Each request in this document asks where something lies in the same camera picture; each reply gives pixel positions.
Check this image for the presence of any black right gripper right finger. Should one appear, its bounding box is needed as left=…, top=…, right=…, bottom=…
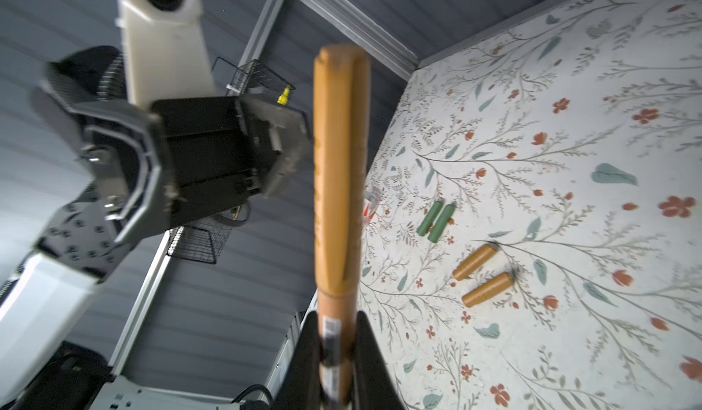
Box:
left=353, top=311, right=405, bottom=410

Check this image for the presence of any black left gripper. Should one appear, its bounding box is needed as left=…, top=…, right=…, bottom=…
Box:
left=31, top=46, right=311, bottom=278

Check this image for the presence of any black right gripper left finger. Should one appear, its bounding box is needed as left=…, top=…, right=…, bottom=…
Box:
left=271, top=311, right=321, bottom=410

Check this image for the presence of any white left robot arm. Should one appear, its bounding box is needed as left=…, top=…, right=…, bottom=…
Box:
left=1, top=46, right=309, bottom=403

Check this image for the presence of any yellow marker in basket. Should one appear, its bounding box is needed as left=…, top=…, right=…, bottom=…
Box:
left=277, top=85, right=292, bottom=105

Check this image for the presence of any black wire basket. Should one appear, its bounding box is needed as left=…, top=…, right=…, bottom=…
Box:
left=154, top=57, right=295, bottom=264

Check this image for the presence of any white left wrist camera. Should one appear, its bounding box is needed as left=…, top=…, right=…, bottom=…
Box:
left=117, top=0, right=216, bottom=110

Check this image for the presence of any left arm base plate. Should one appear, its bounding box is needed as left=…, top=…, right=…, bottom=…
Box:
left=88, top=376, right=270, bottom=410

